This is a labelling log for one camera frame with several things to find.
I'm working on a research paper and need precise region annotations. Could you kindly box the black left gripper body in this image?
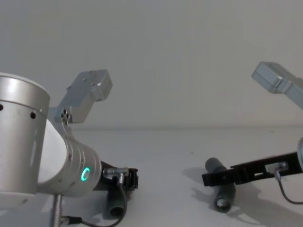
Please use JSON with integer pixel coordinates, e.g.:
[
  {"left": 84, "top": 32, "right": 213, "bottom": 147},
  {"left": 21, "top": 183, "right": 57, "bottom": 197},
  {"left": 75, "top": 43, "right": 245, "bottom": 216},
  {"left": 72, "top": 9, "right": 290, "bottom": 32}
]
[{"left": 94, "top": 160, "right": 130, "bottom": 193}]

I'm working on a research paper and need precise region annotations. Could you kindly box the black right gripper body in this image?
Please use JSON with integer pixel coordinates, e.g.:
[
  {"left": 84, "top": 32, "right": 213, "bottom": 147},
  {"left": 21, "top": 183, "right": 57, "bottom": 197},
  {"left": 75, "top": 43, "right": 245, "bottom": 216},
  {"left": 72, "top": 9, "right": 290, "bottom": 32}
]
[{"left": 230, "top": 152, "right": 302, "bottom": 185}]

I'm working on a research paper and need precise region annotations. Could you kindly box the dark green cylinder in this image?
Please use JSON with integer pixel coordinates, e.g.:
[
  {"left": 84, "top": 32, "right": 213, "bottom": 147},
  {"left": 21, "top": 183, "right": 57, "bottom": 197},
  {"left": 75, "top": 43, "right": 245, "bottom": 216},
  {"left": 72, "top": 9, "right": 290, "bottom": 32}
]
[
  {"left": 106, "top": 188, "right": 126, "bottom": 217},
  {"left": 204, "top": 157, "right": 238, "bottom": 213}
]

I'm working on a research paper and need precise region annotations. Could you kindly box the white table cloth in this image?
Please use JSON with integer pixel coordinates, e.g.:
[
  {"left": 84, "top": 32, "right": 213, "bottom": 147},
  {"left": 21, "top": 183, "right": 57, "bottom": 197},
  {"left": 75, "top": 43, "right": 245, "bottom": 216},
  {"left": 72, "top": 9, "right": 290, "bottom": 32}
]
[{"left": 0, "top": 128, "right": 303, "bottom": 227}]

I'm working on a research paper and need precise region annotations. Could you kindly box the thin dark left gripper cable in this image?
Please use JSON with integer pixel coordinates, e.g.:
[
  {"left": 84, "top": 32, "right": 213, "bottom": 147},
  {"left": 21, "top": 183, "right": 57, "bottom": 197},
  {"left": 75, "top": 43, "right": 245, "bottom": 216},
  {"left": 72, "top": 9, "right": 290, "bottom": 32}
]
[{"left": 62, "top": 166, "right": 129, "bottom": 225}]

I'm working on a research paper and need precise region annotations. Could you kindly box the thin dark gripper cable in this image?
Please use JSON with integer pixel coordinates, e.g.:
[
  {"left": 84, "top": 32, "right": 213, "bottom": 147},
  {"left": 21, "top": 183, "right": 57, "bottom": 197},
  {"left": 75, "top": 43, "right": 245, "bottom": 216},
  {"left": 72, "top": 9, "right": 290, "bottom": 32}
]
[
  {"left": 62, "top": 166, "right": 129, "bottom": 225},
  {"left": 265, "top": 161, "right": 303, "bottom": 204}
]

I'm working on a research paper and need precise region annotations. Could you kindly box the thin dark right gripper cable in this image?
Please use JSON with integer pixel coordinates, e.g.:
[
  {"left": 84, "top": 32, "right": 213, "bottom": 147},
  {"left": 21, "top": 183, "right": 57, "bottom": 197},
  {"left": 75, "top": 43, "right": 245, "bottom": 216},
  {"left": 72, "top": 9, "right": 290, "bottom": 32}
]
[{"left": 265, "top": 161, "right": 303, "bottom": 204}]

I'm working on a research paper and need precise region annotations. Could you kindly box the silver corrugated hose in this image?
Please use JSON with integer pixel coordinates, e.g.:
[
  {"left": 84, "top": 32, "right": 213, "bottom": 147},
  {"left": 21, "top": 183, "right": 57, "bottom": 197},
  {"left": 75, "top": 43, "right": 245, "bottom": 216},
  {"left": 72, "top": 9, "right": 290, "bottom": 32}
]
[{"left": 50, "top": 194, "right": 63, "bottom": 227}]

